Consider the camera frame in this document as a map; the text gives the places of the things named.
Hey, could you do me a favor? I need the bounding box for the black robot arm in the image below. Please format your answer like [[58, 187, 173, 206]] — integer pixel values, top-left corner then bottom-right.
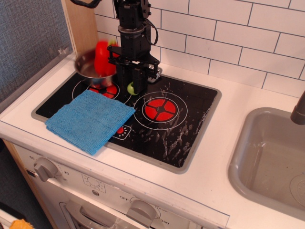
[[107, 0, 160, 95]]

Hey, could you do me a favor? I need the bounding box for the small steel saucepan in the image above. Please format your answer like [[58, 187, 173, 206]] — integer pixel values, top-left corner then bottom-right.
[[74, 49, 115, 89]]

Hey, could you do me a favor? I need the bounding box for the green handled grey spatula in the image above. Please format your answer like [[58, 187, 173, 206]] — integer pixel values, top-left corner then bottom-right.
[[127, 68, 163, 95]]

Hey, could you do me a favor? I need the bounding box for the light wooden side post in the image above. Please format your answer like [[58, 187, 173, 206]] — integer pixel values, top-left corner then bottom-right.
[[61, 0, 99, 56]]

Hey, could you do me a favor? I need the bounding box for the orange yellow object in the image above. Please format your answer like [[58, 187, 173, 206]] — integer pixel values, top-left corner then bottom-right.
[[9, 219, 34, 229]]

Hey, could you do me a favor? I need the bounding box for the red toy bell pepper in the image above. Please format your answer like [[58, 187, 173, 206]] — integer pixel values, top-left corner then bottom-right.
[[94, 40, 118, 77]]

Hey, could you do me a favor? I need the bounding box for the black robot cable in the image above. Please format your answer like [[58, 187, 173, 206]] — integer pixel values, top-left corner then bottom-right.
[[69, 0, 103, 8]]

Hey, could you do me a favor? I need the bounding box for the grey faucet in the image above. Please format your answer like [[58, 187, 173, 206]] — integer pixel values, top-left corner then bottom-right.
[[290, 92, 305, 125]]

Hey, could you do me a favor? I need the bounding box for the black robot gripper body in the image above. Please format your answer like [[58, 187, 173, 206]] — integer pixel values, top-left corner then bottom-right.
[[107, 30, 160, 79]]

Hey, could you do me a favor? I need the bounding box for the grey left timer knob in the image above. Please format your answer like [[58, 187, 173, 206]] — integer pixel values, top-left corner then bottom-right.
[[34, 157, 58, 182]]

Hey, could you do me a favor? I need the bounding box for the grey oven door handle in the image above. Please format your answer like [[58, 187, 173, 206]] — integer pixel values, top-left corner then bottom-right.
[[65, 200, 116, 229]]

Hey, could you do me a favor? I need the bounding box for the blue folded cloth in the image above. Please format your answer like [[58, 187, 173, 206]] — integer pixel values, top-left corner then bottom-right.
[[45, 90, 135, 155]]

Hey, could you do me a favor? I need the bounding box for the black toy stovetop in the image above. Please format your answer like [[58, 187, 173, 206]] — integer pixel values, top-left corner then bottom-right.
[[30, 69, 222, 175]]

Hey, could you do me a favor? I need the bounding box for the grey plastic sink basin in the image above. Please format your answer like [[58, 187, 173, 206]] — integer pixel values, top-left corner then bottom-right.
[[228, 107, 305, 220]]

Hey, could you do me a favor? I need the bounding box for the grey right oven knob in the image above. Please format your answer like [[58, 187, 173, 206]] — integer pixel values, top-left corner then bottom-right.
[[126, 200, 157, 228]]

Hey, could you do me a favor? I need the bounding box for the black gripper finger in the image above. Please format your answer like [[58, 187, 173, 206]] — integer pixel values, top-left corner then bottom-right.
[[116, 63, 131, 92], [132, 69, 147, 94]]

